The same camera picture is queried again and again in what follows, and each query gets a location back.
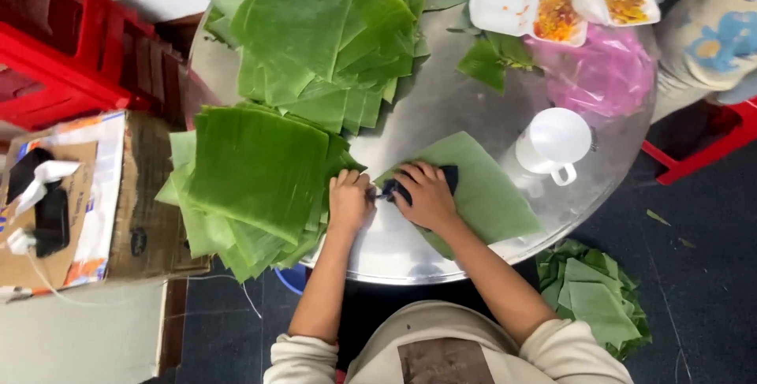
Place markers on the person's right hand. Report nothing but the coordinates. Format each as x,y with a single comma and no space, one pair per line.
430,200

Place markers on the person's left hand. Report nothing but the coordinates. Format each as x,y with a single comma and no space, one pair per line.
349,206

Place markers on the person's left fingers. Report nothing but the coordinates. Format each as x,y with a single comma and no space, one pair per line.
350,182

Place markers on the dark blue wiping cloth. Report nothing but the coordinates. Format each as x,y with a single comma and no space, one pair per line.
449,177

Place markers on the single pale banana leaf sheet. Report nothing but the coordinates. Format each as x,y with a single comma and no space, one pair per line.
491,195

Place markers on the stack of square banana leaves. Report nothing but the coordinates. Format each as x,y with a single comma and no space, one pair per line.
254,177

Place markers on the blue plastic bucket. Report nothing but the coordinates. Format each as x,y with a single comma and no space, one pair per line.
293,277

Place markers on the heap of large banana leaves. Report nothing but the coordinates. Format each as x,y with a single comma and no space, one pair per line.
319,35

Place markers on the person's beige sweatshirt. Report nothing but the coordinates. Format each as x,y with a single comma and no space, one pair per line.
414,342

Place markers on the dark green leaf scraps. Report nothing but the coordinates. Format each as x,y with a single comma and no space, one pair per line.
488,59

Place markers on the white plastic mug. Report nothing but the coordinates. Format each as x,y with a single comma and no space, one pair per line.
553,141

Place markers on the cardboard box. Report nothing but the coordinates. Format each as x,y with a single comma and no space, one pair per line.
136,206

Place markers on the pile of leaf offcuts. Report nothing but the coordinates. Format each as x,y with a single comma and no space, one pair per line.
591,298

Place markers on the pink plastic bag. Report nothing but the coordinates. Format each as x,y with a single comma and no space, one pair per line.
597,73

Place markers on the black phone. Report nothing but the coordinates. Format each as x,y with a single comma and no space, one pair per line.
52,221

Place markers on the red plastic crates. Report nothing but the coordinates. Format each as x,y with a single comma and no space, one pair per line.
71,47

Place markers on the black power bank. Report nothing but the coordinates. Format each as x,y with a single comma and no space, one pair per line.
26,171

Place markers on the red plastic stool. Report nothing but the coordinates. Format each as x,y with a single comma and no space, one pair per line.
704,141

